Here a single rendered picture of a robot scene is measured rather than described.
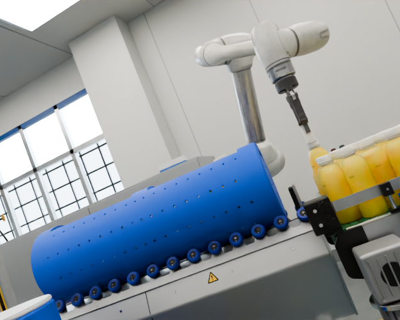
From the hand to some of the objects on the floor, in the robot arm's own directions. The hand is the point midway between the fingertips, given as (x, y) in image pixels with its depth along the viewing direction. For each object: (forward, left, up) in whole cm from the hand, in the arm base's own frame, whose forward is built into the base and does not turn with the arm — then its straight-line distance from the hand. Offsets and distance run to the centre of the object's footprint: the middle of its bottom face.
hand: (308, 134), depth 126 cm
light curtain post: (+3, -162, -122) cm, 203 cm away
